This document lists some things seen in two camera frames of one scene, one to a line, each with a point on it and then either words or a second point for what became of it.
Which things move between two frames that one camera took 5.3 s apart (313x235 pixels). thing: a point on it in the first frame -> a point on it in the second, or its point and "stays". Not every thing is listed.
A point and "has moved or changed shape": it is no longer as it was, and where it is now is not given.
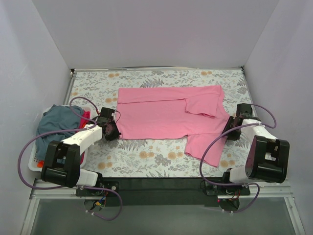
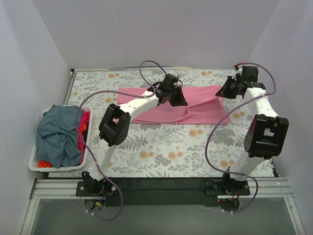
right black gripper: x=230 y=126 -> x=228 y=86
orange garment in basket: x=40 y=164 stays
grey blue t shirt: x=57 y=118 stays
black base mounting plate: x=159 y=191 stays
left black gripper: x=113 y=132 -> x=176 y=95
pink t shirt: x=196 y=112 has moved or changed shape
